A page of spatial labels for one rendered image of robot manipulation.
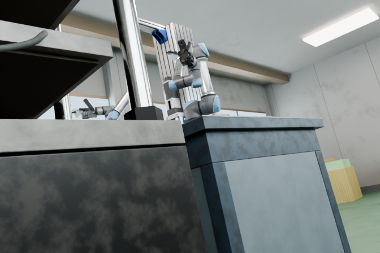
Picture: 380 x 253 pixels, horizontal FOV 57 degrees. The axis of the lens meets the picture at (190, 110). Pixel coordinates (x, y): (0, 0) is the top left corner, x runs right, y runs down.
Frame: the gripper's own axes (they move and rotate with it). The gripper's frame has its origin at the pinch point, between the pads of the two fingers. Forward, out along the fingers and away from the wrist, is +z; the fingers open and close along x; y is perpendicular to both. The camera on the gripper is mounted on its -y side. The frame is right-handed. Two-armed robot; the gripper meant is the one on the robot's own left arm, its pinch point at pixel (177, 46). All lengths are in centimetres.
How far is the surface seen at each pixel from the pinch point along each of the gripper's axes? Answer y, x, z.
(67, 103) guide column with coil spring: 44, 28, 83
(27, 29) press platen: 42, 10, 123
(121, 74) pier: -141, 149, -288
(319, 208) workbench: 104, -36, 48
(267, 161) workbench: 84, -26, 69
